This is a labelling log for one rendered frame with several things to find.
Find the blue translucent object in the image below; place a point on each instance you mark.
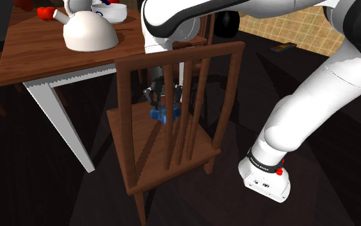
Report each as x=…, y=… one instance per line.
x=157, y=114

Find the red fruit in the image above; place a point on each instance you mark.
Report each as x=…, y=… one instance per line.
x=24, y=3
x=45, y=13

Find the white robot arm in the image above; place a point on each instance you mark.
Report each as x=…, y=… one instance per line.
x=305, y=106

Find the wooden table with white legs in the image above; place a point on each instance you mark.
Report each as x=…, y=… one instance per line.
x=33, y=53

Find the flat brown and blue object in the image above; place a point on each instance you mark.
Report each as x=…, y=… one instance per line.
x=282, y=47

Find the white bowl with blue mark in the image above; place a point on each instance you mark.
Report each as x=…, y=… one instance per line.
x=113, y=14

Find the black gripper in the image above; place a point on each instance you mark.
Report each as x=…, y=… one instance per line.
x=157, y=82

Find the white kettle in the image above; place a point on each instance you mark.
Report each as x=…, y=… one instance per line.
x=89, y=33

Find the brown wooden slat-back chair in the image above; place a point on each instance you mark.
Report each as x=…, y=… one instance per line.
x=127, y=131

